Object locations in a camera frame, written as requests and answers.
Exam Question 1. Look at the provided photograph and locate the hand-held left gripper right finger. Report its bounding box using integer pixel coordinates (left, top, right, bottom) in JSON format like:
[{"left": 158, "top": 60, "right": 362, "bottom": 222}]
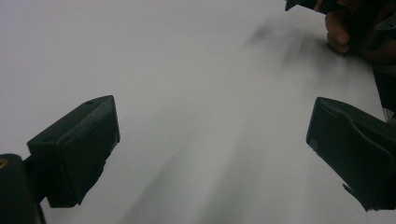
[{"left": 305, "top": 96, "right": 396, "bottom": 213}]

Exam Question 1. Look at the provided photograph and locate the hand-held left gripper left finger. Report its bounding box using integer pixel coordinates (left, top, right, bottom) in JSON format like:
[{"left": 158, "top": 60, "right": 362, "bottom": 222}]
[{"left": 26, "top": 94, "right": 121, "bottom": 209}]

